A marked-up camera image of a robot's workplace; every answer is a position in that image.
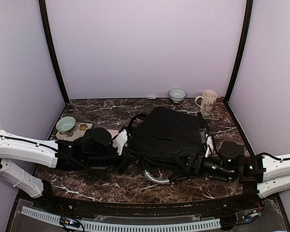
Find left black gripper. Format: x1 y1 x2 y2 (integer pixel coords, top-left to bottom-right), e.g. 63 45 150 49
84 146 141 174

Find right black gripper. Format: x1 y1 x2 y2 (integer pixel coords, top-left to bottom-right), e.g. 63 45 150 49
174 151 236 181

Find pink book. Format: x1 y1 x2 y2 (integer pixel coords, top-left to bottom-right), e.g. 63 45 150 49
107 130 119 138

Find black student bag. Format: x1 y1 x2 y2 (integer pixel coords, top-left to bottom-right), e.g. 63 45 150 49
128 107 209 185

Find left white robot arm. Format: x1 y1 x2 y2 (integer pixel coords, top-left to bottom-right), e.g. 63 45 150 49
0 127 130 211

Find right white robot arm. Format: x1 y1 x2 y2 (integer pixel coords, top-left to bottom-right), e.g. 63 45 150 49
176 115 290 210

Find floral placemat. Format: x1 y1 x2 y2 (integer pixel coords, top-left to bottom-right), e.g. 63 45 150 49
52 122 94 141

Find green bowl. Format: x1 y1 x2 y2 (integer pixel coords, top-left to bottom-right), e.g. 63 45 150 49
56 116 76 134

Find cream mug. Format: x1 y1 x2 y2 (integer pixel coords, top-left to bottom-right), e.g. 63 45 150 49
194 89 218 116

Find small white bowl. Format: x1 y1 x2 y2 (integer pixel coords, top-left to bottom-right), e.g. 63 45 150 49
168 88 186 103

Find black front table rail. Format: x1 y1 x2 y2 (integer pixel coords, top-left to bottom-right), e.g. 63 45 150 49
12 186 265 218

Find white cable duct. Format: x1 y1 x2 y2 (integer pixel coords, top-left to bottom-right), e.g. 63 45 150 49
21 206 221 232

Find left black frame post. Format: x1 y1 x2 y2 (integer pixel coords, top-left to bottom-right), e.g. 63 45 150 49
38 0 70 104

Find black frame post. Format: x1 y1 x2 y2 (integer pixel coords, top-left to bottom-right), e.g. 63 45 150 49
224 0 253 104
38 0 70 104

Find right black frame post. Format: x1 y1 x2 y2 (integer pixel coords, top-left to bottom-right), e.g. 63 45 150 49
224 0 253 104

